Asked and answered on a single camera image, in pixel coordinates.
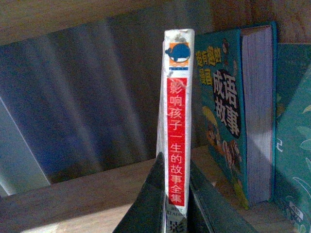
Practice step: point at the grey curtain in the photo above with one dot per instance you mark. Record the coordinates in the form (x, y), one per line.
(79, 101)

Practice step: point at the teal comic idiom book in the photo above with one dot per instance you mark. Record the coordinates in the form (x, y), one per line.
(237, 73)

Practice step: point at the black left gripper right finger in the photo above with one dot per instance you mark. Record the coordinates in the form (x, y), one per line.
(208, 211)

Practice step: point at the white red spine storybook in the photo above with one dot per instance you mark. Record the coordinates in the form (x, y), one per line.
(174, 125)

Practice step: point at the left wooden bookshelf unit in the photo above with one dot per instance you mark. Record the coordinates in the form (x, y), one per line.
(93, 203)

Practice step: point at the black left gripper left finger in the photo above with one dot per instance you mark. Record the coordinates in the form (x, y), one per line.
(146, 215)

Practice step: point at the green leaf pattern book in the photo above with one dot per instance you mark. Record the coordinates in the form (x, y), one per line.
(293, 134)

